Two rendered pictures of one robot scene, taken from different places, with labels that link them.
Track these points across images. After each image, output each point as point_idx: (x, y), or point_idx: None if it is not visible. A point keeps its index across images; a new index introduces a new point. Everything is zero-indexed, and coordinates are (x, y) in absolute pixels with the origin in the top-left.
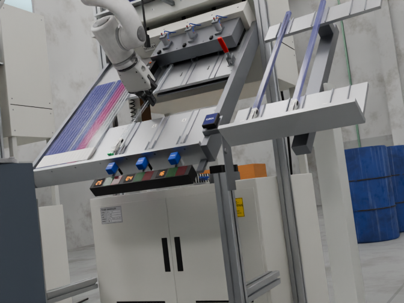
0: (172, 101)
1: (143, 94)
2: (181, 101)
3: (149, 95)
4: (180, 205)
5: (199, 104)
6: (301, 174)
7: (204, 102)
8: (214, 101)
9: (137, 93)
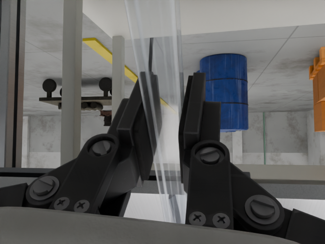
0: (312, 176)
1: (185, 181)
2: (294, 174)
3: (87, 142)
4: None
5: (277, 167)
6: (93, 22)
7: (260, 168)
8: (244, 166)
9: (202, 197)
